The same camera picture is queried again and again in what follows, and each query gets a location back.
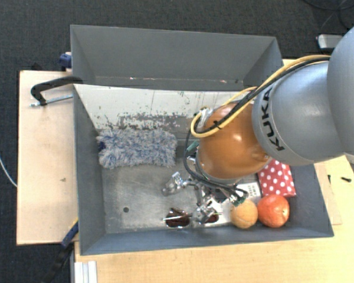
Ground dark brown sunglasses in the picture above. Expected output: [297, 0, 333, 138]
[164, 206, 220, 229]

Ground pale wood flat board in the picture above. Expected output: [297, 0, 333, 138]
[16, 69, 79, 246]

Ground orange fruit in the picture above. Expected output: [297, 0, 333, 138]
[257, 193, 291, 229]

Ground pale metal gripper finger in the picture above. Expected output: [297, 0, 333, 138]
[161, 171, 192, 197]
[191, 200, 217, 229]

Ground grey metal bin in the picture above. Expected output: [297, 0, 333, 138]
[70, 24, 335, 256]

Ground yellow-orange ball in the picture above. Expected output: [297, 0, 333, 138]
[230, 198, 259, 229]

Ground blue and white fluffy cloth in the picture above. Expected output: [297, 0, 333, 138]
[96, 127, 178, 170]

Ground white printed packet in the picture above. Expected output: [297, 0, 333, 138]
[208, 181, 263, 227]

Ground red white-dotted box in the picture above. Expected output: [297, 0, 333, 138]
[257, 159, 297, 199]

